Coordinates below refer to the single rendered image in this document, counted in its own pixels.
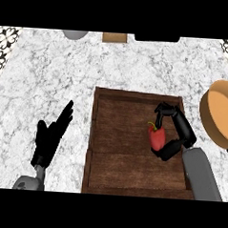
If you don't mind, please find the tan wooden block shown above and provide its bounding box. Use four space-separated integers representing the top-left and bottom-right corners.
101 32 129 45

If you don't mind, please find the brown wooden tray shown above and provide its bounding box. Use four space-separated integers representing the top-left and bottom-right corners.
80 86 201 201

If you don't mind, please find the black appliance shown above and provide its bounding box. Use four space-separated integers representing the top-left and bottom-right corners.
134 34 181 45

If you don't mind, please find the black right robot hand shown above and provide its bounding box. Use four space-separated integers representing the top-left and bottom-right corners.
150 101 199 164

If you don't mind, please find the red bell pepper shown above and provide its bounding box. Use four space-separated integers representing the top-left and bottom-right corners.
145 121 168 153

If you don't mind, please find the grey round object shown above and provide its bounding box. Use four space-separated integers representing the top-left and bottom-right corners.
61 30 90 42

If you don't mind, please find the orange pot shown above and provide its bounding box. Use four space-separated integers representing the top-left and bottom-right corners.
197 78 228 151

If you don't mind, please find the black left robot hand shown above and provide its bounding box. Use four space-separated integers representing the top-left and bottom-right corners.
30 96 74 171

